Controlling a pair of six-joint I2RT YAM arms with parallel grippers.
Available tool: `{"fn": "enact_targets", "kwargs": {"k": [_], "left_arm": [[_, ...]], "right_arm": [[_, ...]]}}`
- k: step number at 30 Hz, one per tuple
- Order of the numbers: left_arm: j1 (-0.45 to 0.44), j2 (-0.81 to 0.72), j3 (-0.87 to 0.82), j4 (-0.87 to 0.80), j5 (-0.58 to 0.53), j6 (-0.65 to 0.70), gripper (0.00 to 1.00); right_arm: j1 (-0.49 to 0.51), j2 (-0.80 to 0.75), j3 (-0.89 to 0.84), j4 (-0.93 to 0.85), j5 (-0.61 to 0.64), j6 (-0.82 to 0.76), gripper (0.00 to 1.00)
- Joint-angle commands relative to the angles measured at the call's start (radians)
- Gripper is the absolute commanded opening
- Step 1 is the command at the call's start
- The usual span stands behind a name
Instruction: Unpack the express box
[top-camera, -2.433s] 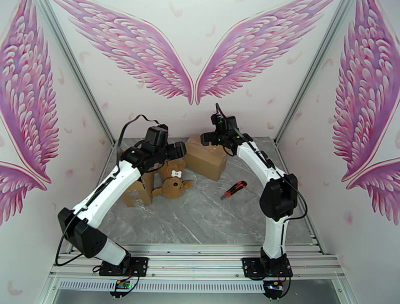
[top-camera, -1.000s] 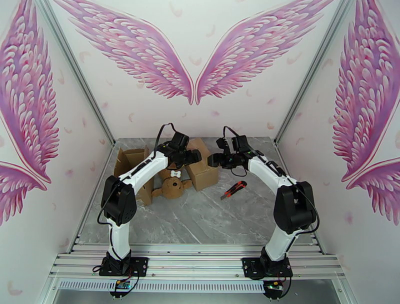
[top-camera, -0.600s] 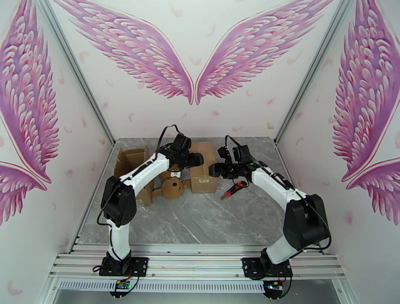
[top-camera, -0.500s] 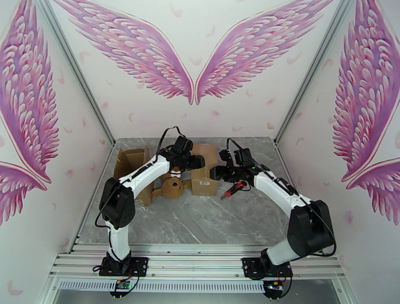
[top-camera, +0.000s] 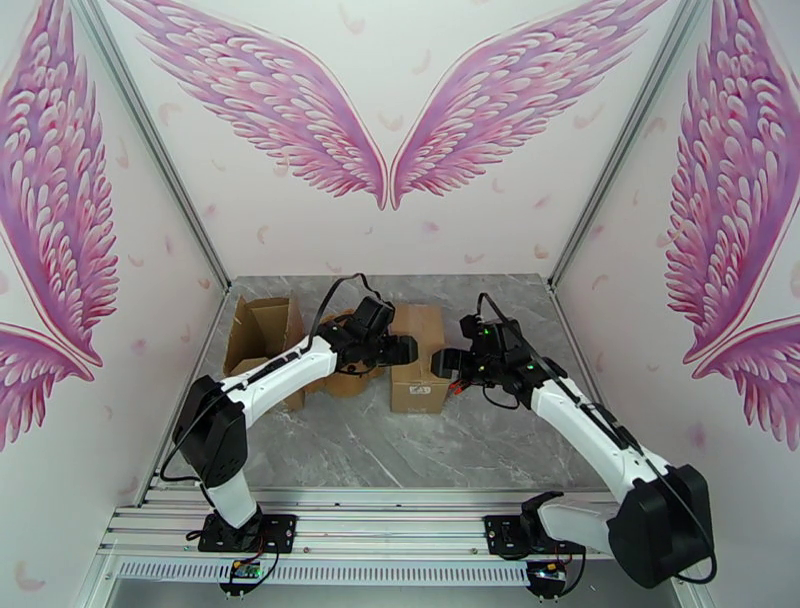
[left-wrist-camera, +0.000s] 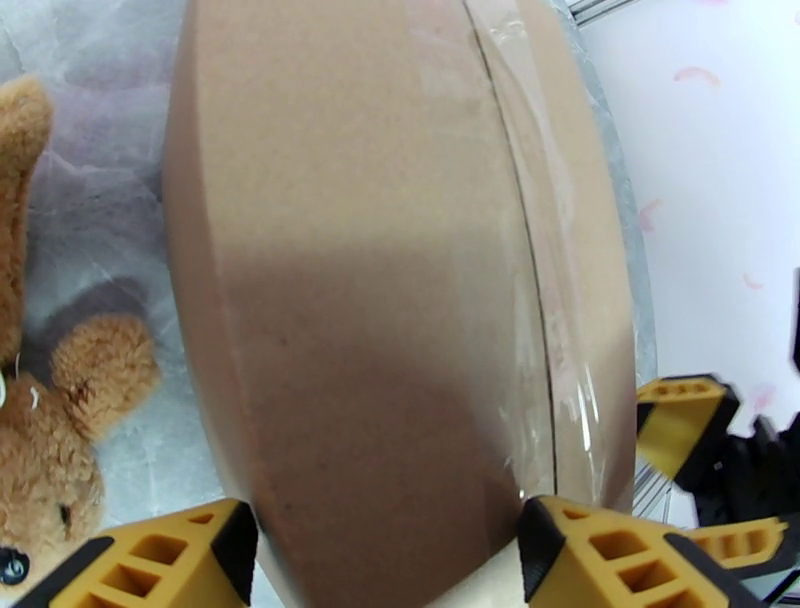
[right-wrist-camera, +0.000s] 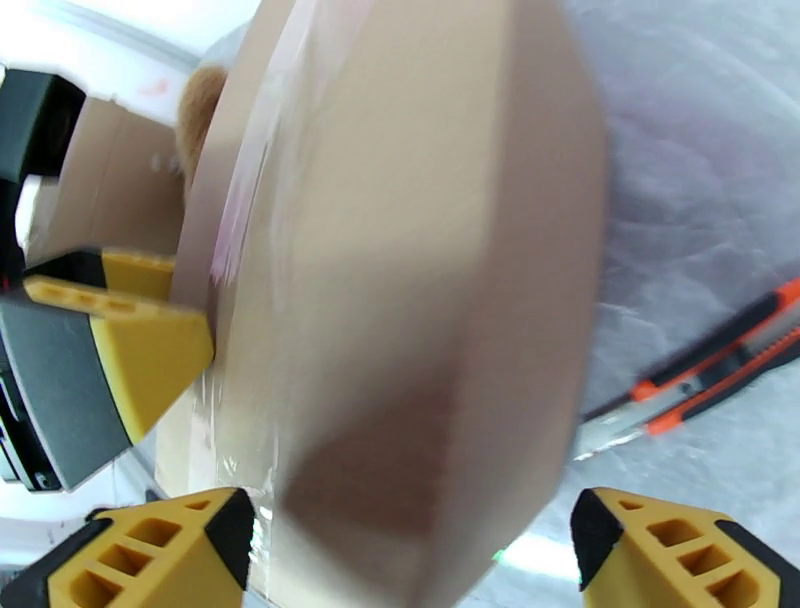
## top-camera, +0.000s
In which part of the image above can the cardboard box with printed mark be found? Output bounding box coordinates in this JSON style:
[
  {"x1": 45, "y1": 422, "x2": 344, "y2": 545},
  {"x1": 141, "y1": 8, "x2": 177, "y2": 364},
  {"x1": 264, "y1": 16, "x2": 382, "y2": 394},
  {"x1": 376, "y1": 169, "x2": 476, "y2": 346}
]
[{"x1": 390, "y1": 304, "x2": 447, "y2": 415}]

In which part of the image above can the brown teddy bear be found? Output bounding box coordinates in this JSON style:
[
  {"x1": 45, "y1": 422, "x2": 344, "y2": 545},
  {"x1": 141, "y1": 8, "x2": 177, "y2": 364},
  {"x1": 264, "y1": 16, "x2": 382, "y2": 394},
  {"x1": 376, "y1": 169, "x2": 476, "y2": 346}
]
[{"x1": 310, "y1": 314, "x2": 390, "y2": 399}]

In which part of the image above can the plain brown cardboard box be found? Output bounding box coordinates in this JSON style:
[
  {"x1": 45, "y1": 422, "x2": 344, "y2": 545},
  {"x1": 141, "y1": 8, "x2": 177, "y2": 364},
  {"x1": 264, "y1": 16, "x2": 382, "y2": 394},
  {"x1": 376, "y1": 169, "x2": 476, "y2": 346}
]
[{"x1": 223, "y1": 295, "x2": 309, "y2": 413}]

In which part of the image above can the right small circuit board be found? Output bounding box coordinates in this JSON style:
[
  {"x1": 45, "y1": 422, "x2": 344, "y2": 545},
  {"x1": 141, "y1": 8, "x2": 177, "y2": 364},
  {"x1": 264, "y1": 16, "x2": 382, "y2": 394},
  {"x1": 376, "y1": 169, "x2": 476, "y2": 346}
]
[{"x1": 526, "y1": 560, "x2": 573, "y2": 599}]

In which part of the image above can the small circuit board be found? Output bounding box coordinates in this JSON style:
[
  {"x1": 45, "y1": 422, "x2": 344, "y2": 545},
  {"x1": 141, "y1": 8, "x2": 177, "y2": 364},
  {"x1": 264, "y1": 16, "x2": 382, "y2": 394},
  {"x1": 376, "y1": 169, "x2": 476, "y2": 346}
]
[
  {"x1": 218, "y1": 560, "x2": 264, "y2": 596},
  {"x1": 526, "y1": 560, "x2": 573, "y2": 599}
]

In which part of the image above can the left small circuit board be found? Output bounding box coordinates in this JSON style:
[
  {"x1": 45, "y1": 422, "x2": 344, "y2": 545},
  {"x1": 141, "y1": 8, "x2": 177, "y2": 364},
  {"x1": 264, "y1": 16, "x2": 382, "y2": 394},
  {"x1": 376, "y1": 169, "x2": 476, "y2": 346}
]
[{"x1": 218, "y1": 560, "x2": 264, "y2": 596}]

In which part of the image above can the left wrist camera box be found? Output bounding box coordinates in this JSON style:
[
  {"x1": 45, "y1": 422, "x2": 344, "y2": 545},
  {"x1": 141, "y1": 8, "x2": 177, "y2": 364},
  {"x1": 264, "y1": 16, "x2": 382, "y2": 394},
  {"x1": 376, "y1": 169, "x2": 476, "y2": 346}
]
[{"x1": 356, "y1": 297, "x2": 397, "y2": 334}]

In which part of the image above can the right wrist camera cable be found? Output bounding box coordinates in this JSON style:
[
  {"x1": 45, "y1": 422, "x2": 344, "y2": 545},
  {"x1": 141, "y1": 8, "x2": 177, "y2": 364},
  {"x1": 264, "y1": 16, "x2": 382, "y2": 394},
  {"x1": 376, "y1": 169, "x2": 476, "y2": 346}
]
[{"x1": 476, "y1": 291, "x2": 718, "y2": 586}]

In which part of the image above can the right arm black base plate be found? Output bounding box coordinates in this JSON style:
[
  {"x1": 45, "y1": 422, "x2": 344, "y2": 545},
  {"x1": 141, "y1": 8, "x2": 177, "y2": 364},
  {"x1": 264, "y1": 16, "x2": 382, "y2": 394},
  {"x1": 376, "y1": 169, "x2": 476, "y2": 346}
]
[{"x1": 484, "y1": 513, "x2": 588, "y2": 559}]

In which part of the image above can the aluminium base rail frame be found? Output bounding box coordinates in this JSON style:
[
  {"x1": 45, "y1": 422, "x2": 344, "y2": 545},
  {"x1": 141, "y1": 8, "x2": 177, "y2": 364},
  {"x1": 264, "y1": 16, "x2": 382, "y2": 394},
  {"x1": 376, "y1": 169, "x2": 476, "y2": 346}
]
[{"x1": 93, "y1": 487, "x2": 695, "y2": 561}]

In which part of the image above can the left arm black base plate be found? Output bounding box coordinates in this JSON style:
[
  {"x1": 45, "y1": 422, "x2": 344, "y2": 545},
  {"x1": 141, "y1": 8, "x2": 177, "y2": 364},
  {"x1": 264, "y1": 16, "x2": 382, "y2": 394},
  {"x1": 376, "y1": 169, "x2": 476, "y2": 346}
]
[{"x1": 198, "y1": 513, "x2": 297, "y2": 554}]

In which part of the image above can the white perforated cable duct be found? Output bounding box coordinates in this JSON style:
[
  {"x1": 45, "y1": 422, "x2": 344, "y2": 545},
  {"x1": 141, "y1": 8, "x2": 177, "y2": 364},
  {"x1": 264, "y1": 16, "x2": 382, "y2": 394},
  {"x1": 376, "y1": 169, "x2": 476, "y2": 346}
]
[{"x1": 115, "y1": 560, "x2": 533, "y2": 581}]

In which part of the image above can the right aluminium corner post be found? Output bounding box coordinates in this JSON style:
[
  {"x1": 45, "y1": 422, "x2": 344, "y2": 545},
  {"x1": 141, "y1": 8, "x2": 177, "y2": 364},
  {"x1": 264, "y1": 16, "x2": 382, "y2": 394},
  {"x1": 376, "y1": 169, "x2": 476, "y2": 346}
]
[{"x1": 545, "y1": 0, "x2": 715, "y2": 295}]

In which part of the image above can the aluminium corner post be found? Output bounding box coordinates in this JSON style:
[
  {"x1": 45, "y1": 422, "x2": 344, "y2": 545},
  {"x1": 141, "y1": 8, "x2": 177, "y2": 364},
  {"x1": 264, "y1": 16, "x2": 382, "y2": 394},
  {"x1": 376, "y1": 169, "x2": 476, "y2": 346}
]
[
  {"x1": 69, "y1": 0, "x2": 234, "y2": 295},
  {"x1": 545, "y1": 0, "x2": 715, "y2": 295}
]

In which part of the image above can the left aluminium corner post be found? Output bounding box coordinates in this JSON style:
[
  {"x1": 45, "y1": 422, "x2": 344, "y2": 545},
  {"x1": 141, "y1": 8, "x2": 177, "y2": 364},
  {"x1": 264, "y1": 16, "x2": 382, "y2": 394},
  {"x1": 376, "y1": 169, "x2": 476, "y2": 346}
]
[{"x1": 69, "y1": 0, "x2": 234, "y2": 295}]

